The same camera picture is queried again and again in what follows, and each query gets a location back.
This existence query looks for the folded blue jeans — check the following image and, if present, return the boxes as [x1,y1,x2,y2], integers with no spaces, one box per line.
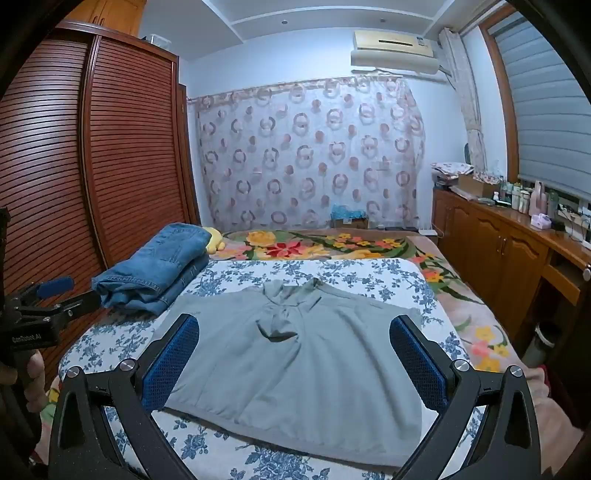
[91,223,213,317]

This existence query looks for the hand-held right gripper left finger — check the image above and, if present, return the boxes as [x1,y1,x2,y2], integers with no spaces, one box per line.
[48,314,200,480]

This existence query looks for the floral cloth pile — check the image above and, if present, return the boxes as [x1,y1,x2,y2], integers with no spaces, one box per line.
[430,161,476,180]

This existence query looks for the sheer curtain with circles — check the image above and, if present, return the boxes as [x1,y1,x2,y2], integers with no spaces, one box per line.
[194,76,426,232]

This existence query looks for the wooden sideboard cabinet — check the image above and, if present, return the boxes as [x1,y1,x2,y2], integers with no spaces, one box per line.
[431,187,591,352]

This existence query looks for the wooden louvred wardrobe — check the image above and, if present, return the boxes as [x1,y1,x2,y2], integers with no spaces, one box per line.
[0,23,201,370]

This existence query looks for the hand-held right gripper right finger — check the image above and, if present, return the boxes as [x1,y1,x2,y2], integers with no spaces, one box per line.
[389,315,542,480]

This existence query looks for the beige tied curtain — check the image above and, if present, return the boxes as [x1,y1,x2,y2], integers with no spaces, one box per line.
[438,28,488,175]

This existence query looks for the grey window blind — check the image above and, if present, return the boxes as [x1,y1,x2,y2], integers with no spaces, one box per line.
[487,9,591,191]

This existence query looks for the white air conditioner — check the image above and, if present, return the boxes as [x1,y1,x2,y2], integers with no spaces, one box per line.
[350,30,441,77]

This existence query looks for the open cardboard box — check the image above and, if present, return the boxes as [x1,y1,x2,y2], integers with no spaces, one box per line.
[457,173,502,198]

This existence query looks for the colourful floral blanket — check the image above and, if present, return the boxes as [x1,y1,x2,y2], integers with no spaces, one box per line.
[39,229,583,480]

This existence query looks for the person's left forearm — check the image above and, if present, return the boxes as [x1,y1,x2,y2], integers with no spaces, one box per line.
[0,383,51,467]

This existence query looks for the blue floral bed sheet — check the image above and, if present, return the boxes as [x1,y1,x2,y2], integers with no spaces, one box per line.
[58,258,469,480]

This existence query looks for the cardboard box with blue cloth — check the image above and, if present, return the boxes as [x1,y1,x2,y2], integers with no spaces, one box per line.
[330,204,370,230]

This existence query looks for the yellow plush toy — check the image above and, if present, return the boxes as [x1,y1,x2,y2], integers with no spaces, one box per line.
[204,226,226,254]

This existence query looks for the person's left hand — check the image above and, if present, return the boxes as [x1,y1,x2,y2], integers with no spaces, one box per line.
[0,352,47,409]

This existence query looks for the grey pants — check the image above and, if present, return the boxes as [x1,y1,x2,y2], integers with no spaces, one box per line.
[159,278,424,468]

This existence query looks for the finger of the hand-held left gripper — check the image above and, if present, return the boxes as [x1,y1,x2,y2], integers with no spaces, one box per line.
[21,290,102,324]
[8,276,75,312]

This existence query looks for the grey waste bin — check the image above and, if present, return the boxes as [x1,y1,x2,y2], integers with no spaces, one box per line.
[524,323,562,366]

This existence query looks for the row of toiletry bottles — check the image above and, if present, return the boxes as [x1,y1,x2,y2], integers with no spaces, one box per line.
[492,180,561,216]

